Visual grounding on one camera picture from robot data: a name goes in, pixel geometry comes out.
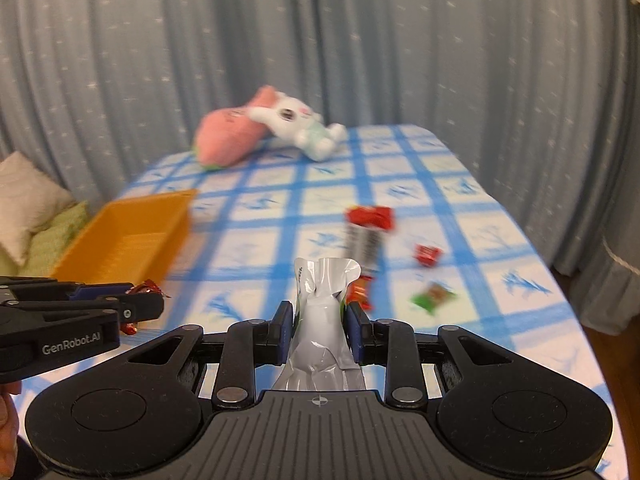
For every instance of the green snack packet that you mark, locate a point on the green snack packet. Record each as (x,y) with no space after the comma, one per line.
(432,297)

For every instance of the person's left hand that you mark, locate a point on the person's left hand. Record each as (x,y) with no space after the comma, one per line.
(7,412)

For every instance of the grey star curtain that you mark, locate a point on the grey star curtain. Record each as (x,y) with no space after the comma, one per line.
(400,35)

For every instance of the small red snack packet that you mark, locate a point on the small red snack packet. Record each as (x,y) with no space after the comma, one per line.
(427,255)

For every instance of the blue checked tablecloth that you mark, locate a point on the blue checked tablecloth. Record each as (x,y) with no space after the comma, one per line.
(475,210)

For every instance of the clear striped snack packet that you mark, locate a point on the clear striped snack packet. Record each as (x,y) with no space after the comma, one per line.
(364,250)

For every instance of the orange plastic basket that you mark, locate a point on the orange plastic basket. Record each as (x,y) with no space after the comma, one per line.
(125,232)

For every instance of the white silver snack packet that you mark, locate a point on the white silver snack packet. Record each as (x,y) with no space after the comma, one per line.
(320,325)

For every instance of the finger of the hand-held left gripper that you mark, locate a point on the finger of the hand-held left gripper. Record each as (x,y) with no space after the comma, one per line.
(142,306)
(95,290)

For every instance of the large red snack packet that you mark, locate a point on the large red snack packet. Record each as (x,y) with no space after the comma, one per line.
(371,217)

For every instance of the red twisted candy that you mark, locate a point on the red twisted candy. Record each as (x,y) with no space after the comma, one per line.
(147,287)

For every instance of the light green sofa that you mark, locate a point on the light green sofa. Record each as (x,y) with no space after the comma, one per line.
(9,265)

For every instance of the green zigzag pillow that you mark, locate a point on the green zigzag pillow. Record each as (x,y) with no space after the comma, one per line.
(55,240)

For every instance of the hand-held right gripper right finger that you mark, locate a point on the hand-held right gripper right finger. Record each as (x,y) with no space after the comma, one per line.
(353,335)

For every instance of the orange red snack packet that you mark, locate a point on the orange red snack packet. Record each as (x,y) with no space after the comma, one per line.
(361,294)

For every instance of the white bunny plush toy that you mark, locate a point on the white bunny plush toy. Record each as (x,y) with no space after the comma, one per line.
(300,122)

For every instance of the beige pillow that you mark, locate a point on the beige pillow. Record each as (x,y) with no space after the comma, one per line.
(25,200)

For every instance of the pink plush toy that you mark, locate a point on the pink plush toy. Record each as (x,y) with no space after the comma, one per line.
(227,135)

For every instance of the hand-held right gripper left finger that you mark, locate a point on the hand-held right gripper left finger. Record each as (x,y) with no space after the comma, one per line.
(285,332)

